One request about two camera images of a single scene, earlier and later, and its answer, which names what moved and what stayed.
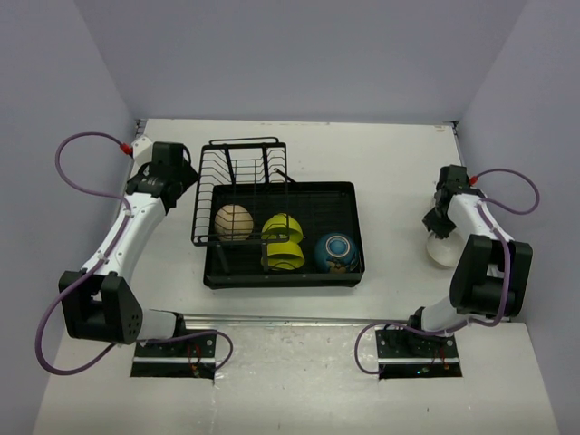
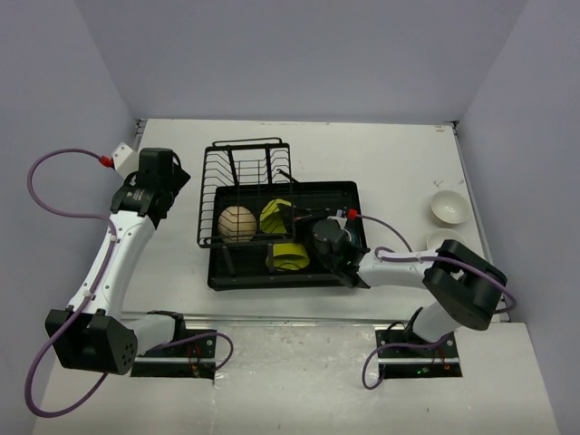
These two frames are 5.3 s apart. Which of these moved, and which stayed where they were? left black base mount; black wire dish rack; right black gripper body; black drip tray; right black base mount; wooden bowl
Moved: right black gripper body
Stayed: black wire dish rack; black drip tray; left black base mount; right black base mount; wooden bowl
